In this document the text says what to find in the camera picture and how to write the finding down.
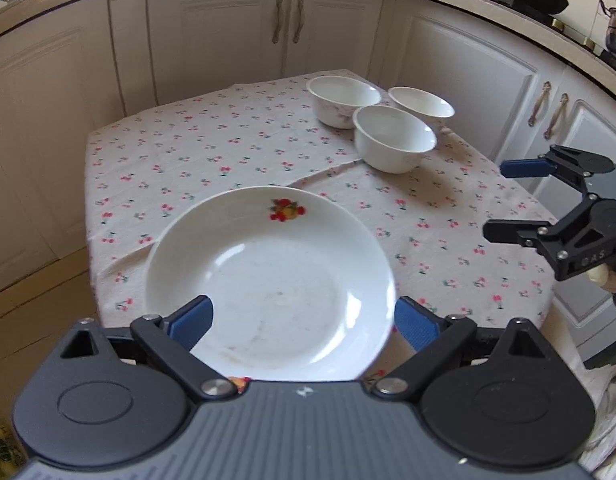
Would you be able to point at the yellow green plastic bag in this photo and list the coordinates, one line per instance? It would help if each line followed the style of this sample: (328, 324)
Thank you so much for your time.
(0, 442)

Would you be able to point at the white ceramic bowl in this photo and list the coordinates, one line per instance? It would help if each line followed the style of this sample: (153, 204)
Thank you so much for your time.
(393, 145)
(423, 105)
(338, 100)

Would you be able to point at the person's right hand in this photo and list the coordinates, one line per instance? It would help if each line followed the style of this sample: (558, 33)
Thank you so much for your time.
(605, 277)

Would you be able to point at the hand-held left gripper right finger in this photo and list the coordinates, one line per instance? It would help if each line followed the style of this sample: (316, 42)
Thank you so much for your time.
(415, 327)

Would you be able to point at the cherry print tablecloth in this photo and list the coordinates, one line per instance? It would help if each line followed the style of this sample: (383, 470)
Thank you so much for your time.
(212, 135)

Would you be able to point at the large round white plate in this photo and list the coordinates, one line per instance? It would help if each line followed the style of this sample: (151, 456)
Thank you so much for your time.
(278, 285)

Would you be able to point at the person's white jacket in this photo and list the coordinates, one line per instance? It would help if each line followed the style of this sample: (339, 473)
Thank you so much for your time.
(608, 410)

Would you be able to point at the white kitchen cabinets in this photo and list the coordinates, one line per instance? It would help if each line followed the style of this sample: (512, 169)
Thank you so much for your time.
(212, 35)

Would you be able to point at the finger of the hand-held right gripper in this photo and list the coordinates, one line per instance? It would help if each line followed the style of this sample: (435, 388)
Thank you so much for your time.
(523, 168)
(513, 230)

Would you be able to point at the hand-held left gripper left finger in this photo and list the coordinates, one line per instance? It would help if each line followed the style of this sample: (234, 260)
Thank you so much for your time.
(190, 325)

